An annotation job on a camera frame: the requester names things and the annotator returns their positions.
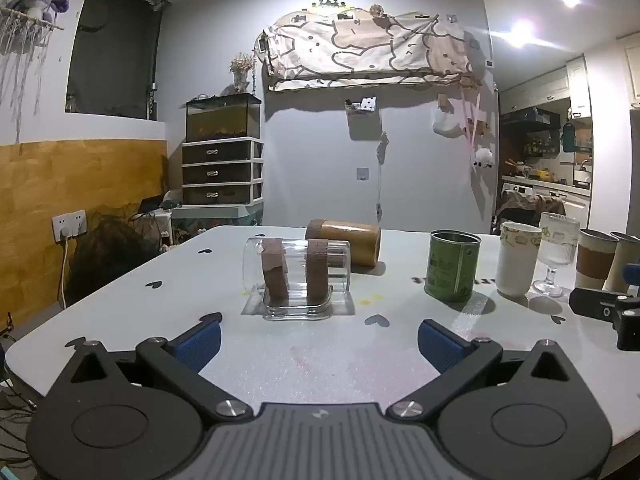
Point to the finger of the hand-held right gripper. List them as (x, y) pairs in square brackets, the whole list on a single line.
[(632, 275), (595, 304)]

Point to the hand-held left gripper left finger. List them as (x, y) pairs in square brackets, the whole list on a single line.
[(196, 344)]

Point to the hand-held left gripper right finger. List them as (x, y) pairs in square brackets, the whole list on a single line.
[(441, 344)]

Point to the glass cup with brown bands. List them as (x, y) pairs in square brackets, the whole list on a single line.
[(295, 280)]

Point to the cup with brown sleeve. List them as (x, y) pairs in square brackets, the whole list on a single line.
[(620, 265), (595, 260)]

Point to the white printed paper cup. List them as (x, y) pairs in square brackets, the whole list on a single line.
[(517, 265)]

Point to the bamboo cup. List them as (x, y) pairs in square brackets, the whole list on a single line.
[(350, 242)]

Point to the ribbed glass goblet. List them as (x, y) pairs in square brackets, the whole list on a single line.
[(557, 247)]

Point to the green tin can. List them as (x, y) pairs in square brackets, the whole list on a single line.
[(452, 270)]

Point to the dark cloth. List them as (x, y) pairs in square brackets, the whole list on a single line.
[(112, 260)]

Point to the washing machine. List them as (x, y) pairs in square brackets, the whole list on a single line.
[(517, 194)]

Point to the white drawer unit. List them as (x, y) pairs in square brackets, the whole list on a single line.
[(222, 172)]

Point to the white hanging plush toy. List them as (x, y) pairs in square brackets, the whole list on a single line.
[(482, 157)]

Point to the white hanging bag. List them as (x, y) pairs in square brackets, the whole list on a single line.
[(446, 122)]

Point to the glass fish tank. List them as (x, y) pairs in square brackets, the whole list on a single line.
[(222, 120)]

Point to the dried flowers in vase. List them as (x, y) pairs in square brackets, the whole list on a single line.
[(242, 70)]

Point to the printed blanket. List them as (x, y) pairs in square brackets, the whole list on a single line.
[(370, 50)]

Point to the dark window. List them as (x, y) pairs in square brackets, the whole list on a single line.
[(112, 50)]

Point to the crown decoration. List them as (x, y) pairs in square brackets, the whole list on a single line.
[(328, 4)]

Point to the purple plush toy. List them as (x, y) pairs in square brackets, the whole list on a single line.
[(42, 2)]

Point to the white wall socket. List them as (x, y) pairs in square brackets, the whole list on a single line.
[(70, 223)]

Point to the wall hook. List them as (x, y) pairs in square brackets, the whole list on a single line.
[(362, 174)]

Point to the kitchen wall shelf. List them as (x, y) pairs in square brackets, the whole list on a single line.
[(530, 117)]

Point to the metal wall bracket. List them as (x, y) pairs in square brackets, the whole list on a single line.
[(361, 105)]

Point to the white macrame wall hanger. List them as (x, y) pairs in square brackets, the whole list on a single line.
[(20, 60)]

